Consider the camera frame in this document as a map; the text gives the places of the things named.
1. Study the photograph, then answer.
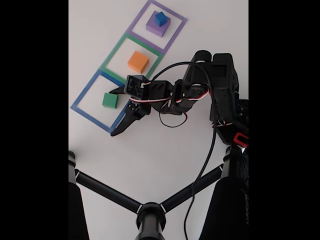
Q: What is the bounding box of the green cube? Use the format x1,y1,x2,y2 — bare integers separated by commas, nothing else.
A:
102,92,119,110

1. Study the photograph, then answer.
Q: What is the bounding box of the orange cube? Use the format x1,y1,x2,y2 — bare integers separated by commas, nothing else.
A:
127,50,151,75

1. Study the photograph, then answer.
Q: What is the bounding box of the purple cube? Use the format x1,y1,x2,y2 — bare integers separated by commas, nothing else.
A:
145,10,172,38

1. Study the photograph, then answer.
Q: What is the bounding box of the small blue cube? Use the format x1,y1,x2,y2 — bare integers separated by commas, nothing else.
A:
154,11,168,27

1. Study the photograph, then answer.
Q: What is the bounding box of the blue tape square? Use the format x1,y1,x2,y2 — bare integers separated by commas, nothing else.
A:
70,69,138,135

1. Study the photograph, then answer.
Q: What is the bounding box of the green tape square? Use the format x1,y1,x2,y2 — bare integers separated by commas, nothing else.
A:
99,31,165,94

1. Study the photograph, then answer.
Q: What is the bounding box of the purple tape square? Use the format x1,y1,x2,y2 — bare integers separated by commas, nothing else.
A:
126,0,188,55

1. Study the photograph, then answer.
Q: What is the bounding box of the red clamp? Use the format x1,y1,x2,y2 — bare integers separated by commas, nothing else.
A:
232,132,249,148

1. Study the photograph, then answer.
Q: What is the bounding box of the black tripod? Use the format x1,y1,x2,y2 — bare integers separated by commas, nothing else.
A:
68,146,249,240

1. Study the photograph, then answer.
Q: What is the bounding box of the red white servo cable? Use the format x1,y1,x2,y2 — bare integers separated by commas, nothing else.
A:
211,119,235,130
128,81,213,128

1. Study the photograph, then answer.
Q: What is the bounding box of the gripper camera board, blue mount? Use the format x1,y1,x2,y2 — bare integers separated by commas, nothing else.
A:
123,74,151,101

